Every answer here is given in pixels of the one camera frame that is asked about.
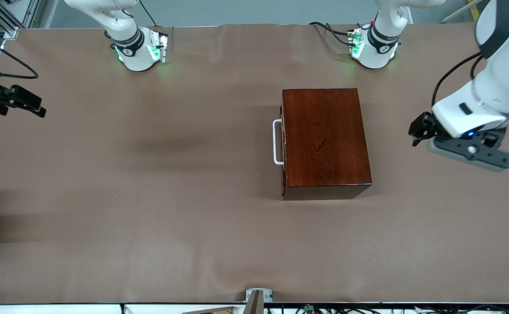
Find aluminium table frame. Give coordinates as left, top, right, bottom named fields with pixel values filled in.
left=0, top=0, right=41, bottom=75

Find wooden drawer with white handle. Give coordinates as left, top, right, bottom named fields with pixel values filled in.
left=273, top=94, right=287, bottom=197

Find small metal bracket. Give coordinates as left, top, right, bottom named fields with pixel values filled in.
left=245, top=288, right=274, bottom=303

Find cardboard piece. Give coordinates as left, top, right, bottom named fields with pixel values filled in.
left=180, top=307, right=237, bottom=314

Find brown angled bar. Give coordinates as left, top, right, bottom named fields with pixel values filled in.
left=245, top=290, right=264, bottom=314

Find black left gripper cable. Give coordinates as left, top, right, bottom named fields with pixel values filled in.
left=431, top=52, right=486, bottom=109

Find brown table cloth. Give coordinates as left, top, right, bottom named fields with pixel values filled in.
left=0, top=22, right=509, bottom=304

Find black right arm base cable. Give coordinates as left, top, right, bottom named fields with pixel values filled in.
left=137, top=0, right=159, bottom=27

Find black arm base cable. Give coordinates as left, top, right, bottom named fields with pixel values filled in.
left=309, top=21, right=356, bottom=47
left=137, top=0, right=159, bottom=27

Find black left arm base cable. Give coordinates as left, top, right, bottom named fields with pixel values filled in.
left=309, top=21, right=356, bottom=47

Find dark brown wooden cabinet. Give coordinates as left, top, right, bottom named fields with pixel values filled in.
left=280, top=87, right=373, bottom=201

